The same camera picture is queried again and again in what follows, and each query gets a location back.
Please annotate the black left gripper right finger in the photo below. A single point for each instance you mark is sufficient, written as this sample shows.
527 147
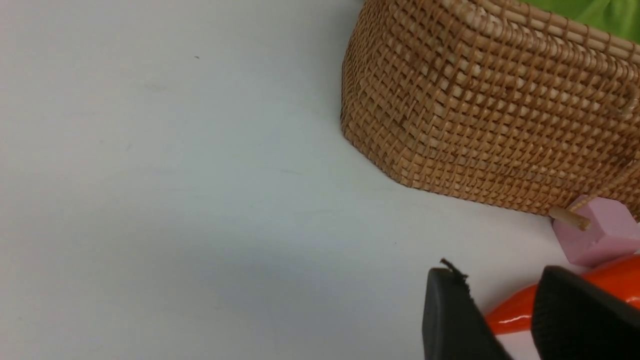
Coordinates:
573 319

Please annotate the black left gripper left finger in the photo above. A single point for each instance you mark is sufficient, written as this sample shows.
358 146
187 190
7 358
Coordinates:
453 328

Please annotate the orange carrot toy green leaves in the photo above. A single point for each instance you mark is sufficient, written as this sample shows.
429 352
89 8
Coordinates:
619 278

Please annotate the pink foam cube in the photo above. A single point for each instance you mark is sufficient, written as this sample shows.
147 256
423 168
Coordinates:
613 233

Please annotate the woven rattan basket green lining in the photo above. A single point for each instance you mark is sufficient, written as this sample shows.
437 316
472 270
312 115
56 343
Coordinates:
493 101

